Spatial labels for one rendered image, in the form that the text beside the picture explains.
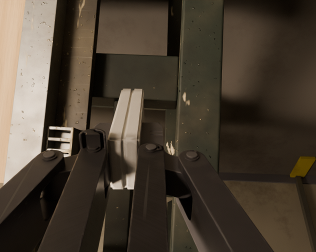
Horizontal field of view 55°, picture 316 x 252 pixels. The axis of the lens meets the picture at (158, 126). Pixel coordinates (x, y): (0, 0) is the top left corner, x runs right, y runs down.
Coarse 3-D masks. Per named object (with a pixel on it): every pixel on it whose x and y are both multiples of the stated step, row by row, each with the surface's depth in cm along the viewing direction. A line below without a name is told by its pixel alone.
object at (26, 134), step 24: (48, 0) 46; (24, 24) 46; (48, 24) 46; (24, 48) 45; (48, 48) 45; (24, 72) 45; (48, 72) 45; (24, 96) 44; (48, 96) 45; (24, 120) 44; (48, 120) 45; (24, 144) 43
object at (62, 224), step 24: (96, 144) 14; (72, 168) 12; (96, 168) 12; (72, 192) 11; (96, 192) 11; (72, 216) 10; (96, 216) 11; (48, 240) 9; (72, 240) 9; (96, 240) 11
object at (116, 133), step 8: (128, 88) 20; (120, 96) 19; (128, 96) 19; (120, 104) 18; (128, 104) 18; (120, 112) 17; (112, 120) 16; (120, 120) 16; (112, 128) 15; (120, 128) 15; (112, 136) 14; (120, 136) 14; (112, 144) 14; (120, 144) 14; (112, 152) 14; (120, 152) 14; (112, 160) 15; (120, 160) 15; (112, 168) 15; (120, 168) 15; (112, 176) 15; (120, 176) 15; (112, 184) 15; (120, 184) 15
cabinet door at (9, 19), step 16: (0, 0) 49; (16, 0) 48; (0, 16) 48; (16, 16) 48; (0, 32) 48; (16, 32) 48; (0, 48) 48; (16, 48) 47; (0, 64) 47; (16, 64) 47; (0, 80) 47; (0, 96) 47; (0, 112) 46; (0, 128) 46; (0, 144) 46; (0, 160) 45; (0, 176) 45
